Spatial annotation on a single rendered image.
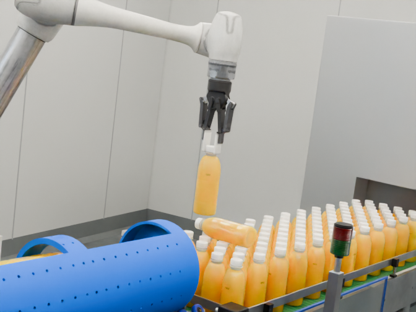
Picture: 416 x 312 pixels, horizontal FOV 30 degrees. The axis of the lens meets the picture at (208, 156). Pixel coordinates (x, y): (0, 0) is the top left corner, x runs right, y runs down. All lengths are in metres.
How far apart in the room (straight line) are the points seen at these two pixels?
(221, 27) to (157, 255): 0.73
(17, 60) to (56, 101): 3.65
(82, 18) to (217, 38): 0.41
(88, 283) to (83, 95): 4.54
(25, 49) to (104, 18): 0.31
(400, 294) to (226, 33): 1.60
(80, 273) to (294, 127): 4.93
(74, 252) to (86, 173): 4.66
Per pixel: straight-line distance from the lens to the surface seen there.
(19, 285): 1.85
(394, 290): 3.46
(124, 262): 2.08
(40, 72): 6.01
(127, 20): 2.42
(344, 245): 2.53
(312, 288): 2.81
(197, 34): 2.56
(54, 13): 2.38
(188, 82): 7.23
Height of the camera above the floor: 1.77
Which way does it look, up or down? 8 degrees down
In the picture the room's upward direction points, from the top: 7 degrees clockwise
